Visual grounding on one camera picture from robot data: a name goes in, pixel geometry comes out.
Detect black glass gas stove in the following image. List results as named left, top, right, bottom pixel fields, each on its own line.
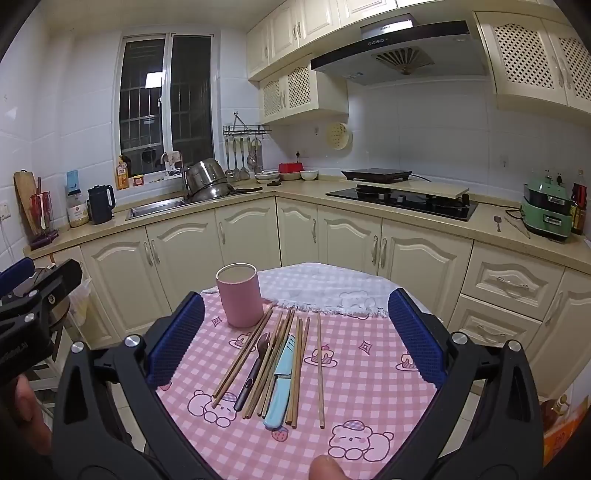
left=325, top=182, right=478, bottom=222

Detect bundle of wooden chopsticks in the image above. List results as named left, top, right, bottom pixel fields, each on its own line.
left=211, top=307, right=325, bottom=430

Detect green kitchen appliance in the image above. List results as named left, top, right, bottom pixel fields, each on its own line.
left=521, top=178, right=573, bottom=243

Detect pink checked tablecloth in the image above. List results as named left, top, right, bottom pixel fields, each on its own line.
left=154, top=291, right=439, bottom=480

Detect wire utensil rack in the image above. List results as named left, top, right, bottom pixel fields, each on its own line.
left=223, top=111, right=272, bottom=139

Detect steel pan with black handle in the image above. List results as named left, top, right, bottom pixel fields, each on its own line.
left=187, top=182, right=264, bottom=203

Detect cream lattice door cabinet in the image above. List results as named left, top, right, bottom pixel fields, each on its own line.
left=259, top=58, right=349, bottom=124

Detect orange printed carton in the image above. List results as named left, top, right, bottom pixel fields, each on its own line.
left=540, top=378, right=587, bottom=467

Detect person's right hand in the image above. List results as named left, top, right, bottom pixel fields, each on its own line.
left=308, top=455, right=346, bottom=480

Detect white plastic bag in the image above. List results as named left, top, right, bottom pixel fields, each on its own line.
left=69, top=277, right=92, bottom=329

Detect dark spoon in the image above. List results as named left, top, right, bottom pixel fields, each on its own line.
left=234, top=333, right=271, bottom=412

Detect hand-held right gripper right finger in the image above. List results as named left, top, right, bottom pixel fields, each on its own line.
left=379, top=288, right=543, bottom=480

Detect wooden cutting board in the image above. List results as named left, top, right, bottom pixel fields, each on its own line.
left=14, top=170, right=40, bottom=236

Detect person's left hand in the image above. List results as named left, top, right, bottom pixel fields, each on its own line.
left=0, top=375, right=52, bottom=462

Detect round cream steamer plate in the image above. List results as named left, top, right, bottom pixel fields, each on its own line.
left=326, top=121, right=354, bottom=150

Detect glass jar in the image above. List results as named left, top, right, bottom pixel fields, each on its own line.
left=67, top=189, right=90, bottom=228

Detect cream upper cabinets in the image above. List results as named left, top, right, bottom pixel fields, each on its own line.
left=246, top=0, right=398, bottom=81

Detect window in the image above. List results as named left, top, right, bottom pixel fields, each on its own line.
left=119, top=31, right=215, bottom=178

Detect white checked cloth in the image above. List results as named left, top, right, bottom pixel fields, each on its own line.
left=201, top=262, right=435, bottom=319

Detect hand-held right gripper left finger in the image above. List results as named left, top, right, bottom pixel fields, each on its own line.
left=52, top=292, right=218, bottom=480

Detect dark sauce bottle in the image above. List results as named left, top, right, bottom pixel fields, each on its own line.
left=571, top=182, right=588, bottom=236

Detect wide cream lattice cabinet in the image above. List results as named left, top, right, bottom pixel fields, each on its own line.
left=475, top=11, right=591, bottom=114

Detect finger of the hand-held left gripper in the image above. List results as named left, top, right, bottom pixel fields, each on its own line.
left=0, top=259, right=84, bottom=326
left=0, top=257, right=36, bottom=296

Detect steel pot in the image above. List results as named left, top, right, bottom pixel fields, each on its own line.
left=185, top=158, right=227, bottom=191

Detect black induction cooker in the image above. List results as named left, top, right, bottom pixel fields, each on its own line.
left=342, top=169, right=413, bottom=182

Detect pink cup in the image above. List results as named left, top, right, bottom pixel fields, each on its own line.
left=216, top=263, right=263, bottom=328

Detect pair of steel chopsticks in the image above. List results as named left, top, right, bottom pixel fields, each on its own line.
left=503, top=216, right=532, bottom=239

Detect range hood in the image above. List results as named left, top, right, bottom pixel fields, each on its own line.
left=310, top=14, right=488, bottom=86

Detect red knife stand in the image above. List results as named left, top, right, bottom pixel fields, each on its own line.
left=28, top=178, right=60, bottom=250

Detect black kettle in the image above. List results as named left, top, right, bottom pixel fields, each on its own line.
left=88, top=185, right=116, bottom=225

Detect faucet with cloth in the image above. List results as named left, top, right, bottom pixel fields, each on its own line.
left=161, top=150, right=185, bottom=182

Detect cream lower kitchen cabinets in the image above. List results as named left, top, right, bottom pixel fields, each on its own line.
left=32, top=194, right=591, bottom=402

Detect light blue sheathed knife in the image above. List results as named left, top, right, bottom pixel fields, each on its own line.
left=263, top=335, right=297, bottom=430

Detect steel sink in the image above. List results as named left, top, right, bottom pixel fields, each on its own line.
left=126, top=196, right=188, bottom=221

